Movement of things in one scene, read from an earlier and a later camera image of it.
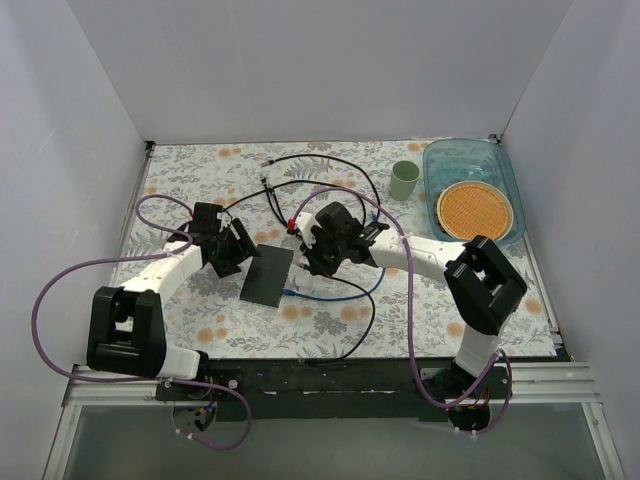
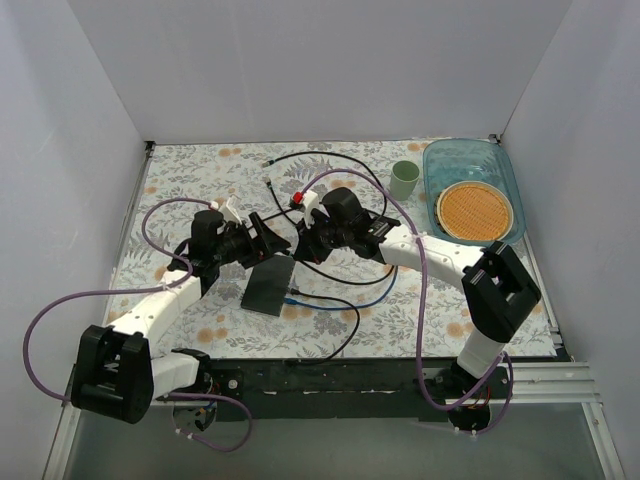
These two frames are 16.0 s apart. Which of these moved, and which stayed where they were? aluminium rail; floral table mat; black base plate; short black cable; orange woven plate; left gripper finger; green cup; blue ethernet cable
Moved: short black cable; blue ethernet cable; left gripper finger
Stayed: floral table mat; green cup; black base plate; aluminium rail; orange woven plate
